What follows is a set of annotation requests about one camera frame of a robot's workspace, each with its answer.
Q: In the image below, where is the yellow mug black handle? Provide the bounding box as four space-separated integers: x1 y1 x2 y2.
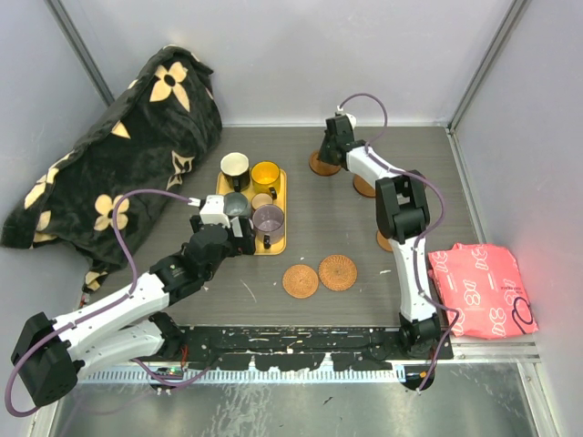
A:
251 160 281 199

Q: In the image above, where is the small red cup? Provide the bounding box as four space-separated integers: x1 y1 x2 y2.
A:
251 193 274 210

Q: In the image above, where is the yellow serving tray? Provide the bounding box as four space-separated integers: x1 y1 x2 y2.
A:
216 169 288 256

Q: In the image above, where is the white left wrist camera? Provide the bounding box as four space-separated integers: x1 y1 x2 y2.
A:
188 194 230 229

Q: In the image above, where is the white slotted cable duct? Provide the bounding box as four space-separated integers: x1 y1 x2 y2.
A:
83 365 406 384

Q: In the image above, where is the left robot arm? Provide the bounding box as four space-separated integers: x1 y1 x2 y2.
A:
9 217 255 408

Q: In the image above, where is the woven rattan coaster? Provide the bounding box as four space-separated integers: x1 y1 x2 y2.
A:
318 254 357 291
282 264 320 299

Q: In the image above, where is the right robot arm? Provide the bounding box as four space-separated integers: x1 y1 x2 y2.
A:
319 111 441 359

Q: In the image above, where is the pink patterned package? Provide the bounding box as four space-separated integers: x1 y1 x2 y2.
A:
428 243 538 340

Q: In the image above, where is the dark wooden coaster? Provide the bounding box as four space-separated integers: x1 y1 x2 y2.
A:
376 230 393 252

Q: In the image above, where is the grey speckled round mug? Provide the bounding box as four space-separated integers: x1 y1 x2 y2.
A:
224 192 252 219

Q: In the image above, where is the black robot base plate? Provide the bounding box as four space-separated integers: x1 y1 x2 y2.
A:
159 323 455 372

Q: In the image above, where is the brown wooden saucer coaster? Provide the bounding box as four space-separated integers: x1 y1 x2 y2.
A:
353 175 375 198
309 150 342 177

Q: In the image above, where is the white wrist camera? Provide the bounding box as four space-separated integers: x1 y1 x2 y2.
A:
188 194 230 229
335 106 357 129

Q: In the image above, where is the black floral plush blanket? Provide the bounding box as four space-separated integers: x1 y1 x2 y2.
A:
1 45 222 292

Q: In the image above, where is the purple mug black handle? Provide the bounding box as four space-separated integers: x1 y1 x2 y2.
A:
252 204 285 249

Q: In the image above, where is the black mug cream interior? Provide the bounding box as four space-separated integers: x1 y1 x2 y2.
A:
220 152 251 192

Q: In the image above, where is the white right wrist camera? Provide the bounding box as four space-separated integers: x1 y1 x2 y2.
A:
335 106 357 129

